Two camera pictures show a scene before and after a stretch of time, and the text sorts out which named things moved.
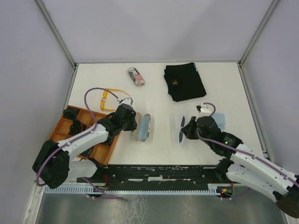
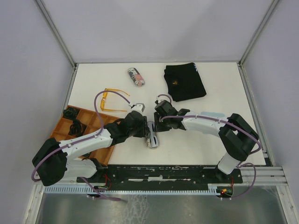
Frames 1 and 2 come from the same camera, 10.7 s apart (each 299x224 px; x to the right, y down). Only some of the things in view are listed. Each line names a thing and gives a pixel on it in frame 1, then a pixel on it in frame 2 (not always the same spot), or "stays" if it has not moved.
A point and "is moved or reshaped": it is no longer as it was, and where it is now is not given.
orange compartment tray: [103, 152] stays
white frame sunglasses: [181, 133] → [153, 136]
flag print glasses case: [136, 77] stays
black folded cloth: [184, 81] stays
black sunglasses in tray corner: [70, 113] stays
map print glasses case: [138, 116] is moved or reshaped
